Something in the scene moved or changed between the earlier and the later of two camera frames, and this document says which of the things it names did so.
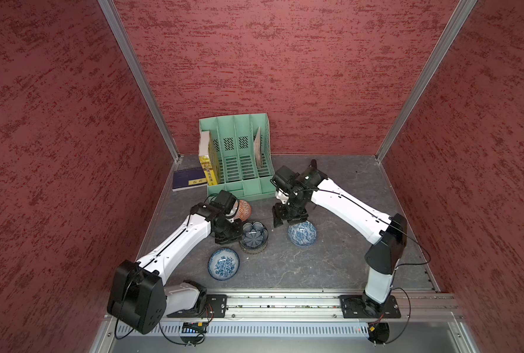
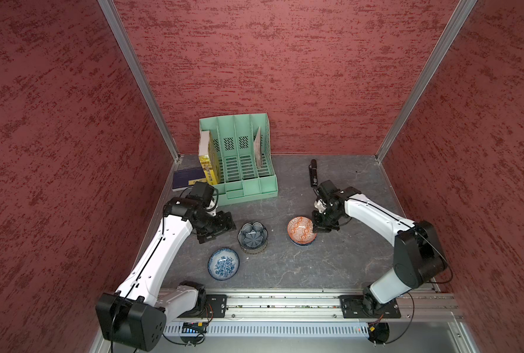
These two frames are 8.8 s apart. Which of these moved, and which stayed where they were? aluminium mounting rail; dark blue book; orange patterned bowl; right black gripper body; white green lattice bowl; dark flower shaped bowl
Moved: orange patterned bowl; right black gripper body
Stayed: white green lattice bowl; dark blue book; dark flower shaped bowl; aluminium mounting rail
